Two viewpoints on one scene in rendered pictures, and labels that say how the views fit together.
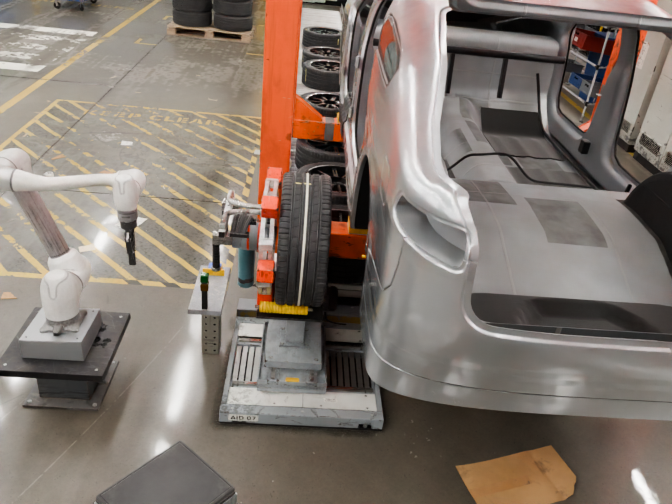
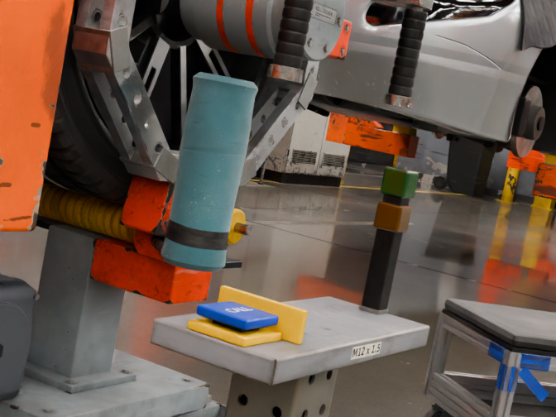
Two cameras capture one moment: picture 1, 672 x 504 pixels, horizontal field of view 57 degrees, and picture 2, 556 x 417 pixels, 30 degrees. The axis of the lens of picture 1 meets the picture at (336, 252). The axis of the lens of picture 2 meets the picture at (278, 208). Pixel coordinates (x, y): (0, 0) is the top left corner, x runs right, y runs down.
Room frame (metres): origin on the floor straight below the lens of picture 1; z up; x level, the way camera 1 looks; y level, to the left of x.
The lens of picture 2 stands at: (3.85, 1.37, 0.72)
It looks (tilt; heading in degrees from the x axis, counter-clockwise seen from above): 6 degrees down; 216
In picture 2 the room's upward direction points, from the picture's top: 11 degrees clockwise
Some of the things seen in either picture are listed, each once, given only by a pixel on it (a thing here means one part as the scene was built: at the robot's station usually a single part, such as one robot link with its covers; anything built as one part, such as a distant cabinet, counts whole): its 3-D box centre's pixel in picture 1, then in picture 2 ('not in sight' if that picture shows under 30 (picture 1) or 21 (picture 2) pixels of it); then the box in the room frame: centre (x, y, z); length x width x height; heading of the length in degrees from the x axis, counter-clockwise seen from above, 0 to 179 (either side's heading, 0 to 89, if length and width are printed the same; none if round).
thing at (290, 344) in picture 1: (295, 324); (77, 315); (2.67, 0.17, 0.32); 0.40 x 0.30 x 0.28; 5
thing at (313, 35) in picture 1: (323, 38); not in sight; (9.83, 0.57, 0.39); 0.66 x 0.66 x 0.24
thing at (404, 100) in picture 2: (216, 255); (407, 55); (2.47, 0.56, 0.83); 0.04 x 0.04 x 0.16
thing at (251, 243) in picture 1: (254, 236); (261, 7); (2.65, 0.41, 0.85); 0.21 x 0.14 x 0.14; 95
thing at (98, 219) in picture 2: not in sight; (95, 213); (2.67, 0.17, 0.49); 0.29 x 0.06 x 0.06; 95
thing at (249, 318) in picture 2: not in sight; (237, 318); (2.91, 0.67, 0.47); 0.07 x 0.07 x 0.02; 5
